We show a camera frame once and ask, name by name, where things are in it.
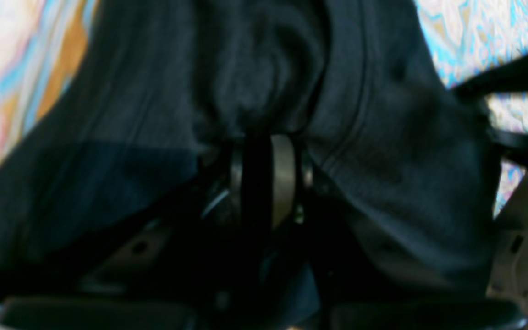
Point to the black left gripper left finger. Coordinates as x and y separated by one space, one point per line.
151 271

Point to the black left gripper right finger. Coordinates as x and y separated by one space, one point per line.
366 280

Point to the black t-shirt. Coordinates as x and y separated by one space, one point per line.
166 81

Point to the patterned tablecloth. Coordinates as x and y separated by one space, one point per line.
42 46

